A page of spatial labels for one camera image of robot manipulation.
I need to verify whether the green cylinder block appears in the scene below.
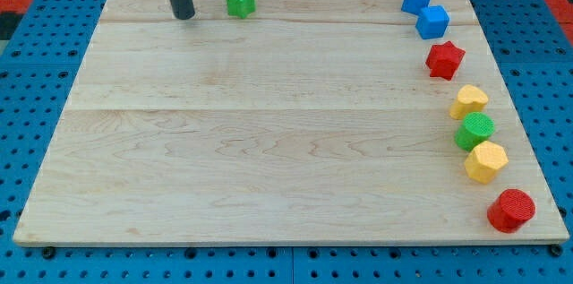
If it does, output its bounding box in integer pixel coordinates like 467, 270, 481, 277
454, 112, 495, 151

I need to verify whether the blue cube block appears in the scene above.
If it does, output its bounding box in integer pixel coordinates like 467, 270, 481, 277
415, 5, 449, 39

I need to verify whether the red cylinder block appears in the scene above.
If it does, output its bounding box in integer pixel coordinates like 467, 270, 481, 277
486, 188, 536, 233

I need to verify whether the yellow hexagon block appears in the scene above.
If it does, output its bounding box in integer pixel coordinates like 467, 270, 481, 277
464, 141, 509, 185

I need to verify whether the yellow heart block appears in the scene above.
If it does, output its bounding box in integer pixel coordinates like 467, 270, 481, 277
449, 84, 489, 120

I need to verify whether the light wooden board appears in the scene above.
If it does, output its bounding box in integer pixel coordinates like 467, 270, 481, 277
13, 0, 569, 247

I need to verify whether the red star block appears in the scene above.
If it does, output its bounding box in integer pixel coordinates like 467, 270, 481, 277
425, 41, 466, 81

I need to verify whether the green star block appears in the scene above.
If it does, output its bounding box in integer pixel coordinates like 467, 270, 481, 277
226, 0, 256, 19

